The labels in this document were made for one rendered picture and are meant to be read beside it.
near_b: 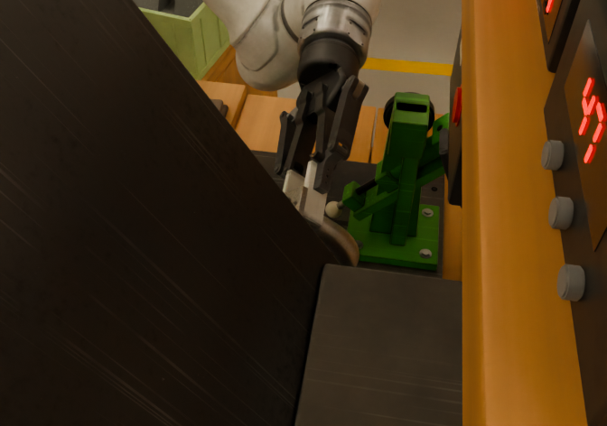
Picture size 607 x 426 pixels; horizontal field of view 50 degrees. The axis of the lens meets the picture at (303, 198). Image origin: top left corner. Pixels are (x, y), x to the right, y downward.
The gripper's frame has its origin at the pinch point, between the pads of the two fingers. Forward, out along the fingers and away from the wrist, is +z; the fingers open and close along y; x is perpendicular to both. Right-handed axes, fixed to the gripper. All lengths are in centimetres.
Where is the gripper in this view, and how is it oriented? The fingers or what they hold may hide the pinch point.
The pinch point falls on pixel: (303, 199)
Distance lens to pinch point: 72.1
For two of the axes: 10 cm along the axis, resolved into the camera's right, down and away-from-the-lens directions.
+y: 6.7, -2.5, -7.0
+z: -1.7, 8.7, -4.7
